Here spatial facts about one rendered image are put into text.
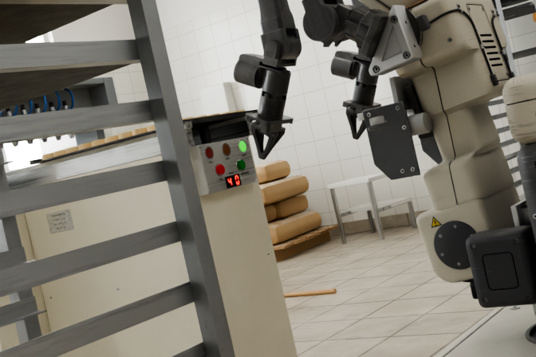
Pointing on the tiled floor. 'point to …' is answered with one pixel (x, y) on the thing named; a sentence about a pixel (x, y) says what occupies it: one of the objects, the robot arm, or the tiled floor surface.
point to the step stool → (368, 205)
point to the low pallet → (284, 250)
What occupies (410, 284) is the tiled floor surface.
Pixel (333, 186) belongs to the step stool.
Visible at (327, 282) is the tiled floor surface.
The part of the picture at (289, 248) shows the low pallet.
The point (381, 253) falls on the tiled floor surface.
